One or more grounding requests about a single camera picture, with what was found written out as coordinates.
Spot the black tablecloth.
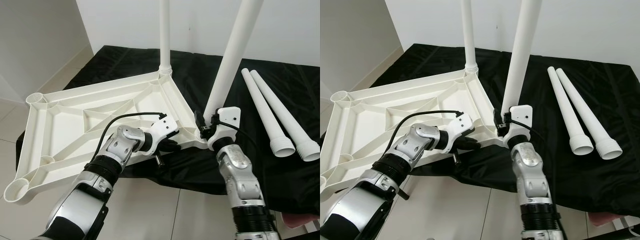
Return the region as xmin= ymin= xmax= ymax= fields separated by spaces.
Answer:
xmin=15 ymin=45 xmax=321 ymax=216
xmin=367 ymin=44 xmax=640 ymax=217

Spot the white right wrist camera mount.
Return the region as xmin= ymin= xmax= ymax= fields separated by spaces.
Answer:
xmin=206 ymin=107 xmax=242 ymax=151
xmin=502 ymin=105 xmax=534 ymax=149

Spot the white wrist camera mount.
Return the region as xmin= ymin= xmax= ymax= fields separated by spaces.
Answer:
xmin=502 ymin=105 xmax=534 ymax=149
xmin=206 ymin=107 xmax=242 ymax=151
xmin=442 ymin=112 xmax=476 ymax=152
xmin=145 ymin=114 xmax=180 ymax=154

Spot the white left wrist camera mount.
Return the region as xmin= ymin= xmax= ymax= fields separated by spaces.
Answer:
xmin=442 ymin=112 xmax=476 ymax=152
xmin=145 ymin=114 xmax=180 ymax=154

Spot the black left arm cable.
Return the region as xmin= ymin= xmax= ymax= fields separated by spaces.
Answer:
xmin=87 ymin=112 xmax=168 ymax=166
xmin=387 ymin=110 xmax=463 ymax=161

